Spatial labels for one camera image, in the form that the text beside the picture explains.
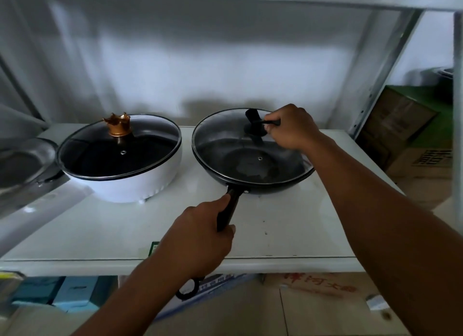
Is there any white metal shelf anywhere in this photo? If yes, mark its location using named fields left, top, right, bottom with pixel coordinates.
left=0, top=0, right=463, bottom=278

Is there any white and blue box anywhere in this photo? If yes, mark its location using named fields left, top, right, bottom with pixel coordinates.
left=154, top=274, right=262, bottom=322

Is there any cardboard box with red print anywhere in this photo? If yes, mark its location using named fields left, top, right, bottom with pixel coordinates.
left=263, top=272, right=411, bottom=336

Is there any white electric pot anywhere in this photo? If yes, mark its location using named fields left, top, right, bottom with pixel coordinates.
left=56, top=114, right=183, bottom=204

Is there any plain cardboard box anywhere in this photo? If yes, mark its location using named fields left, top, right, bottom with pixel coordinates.
left=0, top=305, right=95, bottom=336

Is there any light blue box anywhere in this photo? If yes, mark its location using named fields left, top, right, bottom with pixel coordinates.
left=11, top=276, right=65, bottom=307
left=52, top=276, right=117, bottom=313

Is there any person's right hand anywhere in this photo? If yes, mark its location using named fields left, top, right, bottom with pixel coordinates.
left=264, top=104, right=322, bottom=152

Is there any glass lid with black knob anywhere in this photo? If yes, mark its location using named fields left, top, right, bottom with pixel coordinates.
left=192, top=108, right=314, bottom=185

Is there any glass lid with gold knob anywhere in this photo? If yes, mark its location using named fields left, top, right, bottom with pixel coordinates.
left=57, top=112, right=182, bottom=181

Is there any steel pan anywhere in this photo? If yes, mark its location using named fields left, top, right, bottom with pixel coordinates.
left=0, top=137, right=70, bottom=219

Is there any brown cardboard box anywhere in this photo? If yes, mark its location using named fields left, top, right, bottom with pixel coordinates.
left=355, top=86, right=439, bottom=171

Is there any person's right forearm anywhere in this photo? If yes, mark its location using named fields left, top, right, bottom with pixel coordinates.
left=307, top=131, right=463, bottom=336

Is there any person's left hand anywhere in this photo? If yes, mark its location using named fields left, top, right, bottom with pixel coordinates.
left=151, top=193, right=237, bottom=281

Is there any tan printed cardboard box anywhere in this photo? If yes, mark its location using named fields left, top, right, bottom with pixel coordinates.
left=384, top=147, right=453, bottom=211

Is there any person's left forearm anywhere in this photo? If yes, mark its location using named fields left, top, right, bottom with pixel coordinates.
left=72, top=257, right=203, bottom=336

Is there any black wok pan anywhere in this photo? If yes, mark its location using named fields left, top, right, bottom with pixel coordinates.
left=175, top=108, right=315, bottom=301

